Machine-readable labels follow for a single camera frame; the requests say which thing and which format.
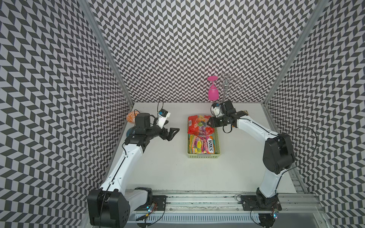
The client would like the red cocoaland candy bag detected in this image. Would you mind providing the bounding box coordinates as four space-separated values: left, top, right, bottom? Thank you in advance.
188 115 215 136

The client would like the orange Fox's candy bag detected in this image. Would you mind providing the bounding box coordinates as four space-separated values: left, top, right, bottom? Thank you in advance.
188 135 216 154

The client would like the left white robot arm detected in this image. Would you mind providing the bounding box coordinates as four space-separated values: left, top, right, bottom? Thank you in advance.
87 109 179 228

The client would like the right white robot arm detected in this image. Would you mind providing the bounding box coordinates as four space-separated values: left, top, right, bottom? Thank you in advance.
207 100 295 202

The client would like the green perforated plastic basket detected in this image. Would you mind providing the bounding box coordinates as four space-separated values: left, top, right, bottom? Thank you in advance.
187 128 221 159

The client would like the blue small bowl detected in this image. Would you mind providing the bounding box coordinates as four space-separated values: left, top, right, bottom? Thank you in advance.
125 126 135 138

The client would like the orange patterned small bowl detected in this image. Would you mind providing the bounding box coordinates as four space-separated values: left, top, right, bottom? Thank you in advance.
126 110 140 124

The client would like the pink plastic wine glass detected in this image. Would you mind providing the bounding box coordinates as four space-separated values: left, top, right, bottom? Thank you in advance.
208 76 219 101

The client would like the chrome glass holder stand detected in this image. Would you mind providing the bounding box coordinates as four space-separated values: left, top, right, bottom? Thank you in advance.
216 73 231 106

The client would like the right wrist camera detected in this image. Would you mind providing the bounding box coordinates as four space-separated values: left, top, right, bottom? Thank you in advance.
211 103 222 117

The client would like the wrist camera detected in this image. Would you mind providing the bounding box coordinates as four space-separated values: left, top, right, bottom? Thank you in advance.
157 108 171 129
211 103 222 117

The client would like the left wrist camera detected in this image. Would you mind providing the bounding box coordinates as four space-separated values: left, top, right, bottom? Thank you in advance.
157 108 171 129

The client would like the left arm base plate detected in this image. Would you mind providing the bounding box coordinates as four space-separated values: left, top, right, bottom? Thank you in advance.
136 195 167 212

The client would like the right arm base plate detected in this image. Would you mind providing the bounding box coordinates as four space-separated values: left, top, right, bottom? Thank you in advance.
240 195 282 211

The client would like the aluminium front rail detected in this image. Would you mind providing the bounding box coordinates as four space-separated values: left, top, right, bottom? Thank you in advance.
126 191 331 228

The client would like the aluminium frame post left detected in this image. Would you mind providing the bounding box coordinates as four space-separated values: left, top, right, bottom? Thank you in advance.
78 0 134 106

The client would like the aluminium frame post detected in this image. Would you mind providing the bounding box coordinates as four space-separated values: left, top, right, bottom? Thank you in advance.
78 0 134 106
263 0 329 105

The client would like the aluminium frame post right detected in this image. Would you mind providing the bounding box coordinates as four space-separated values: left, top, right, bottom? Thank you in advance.
263 0 329 105

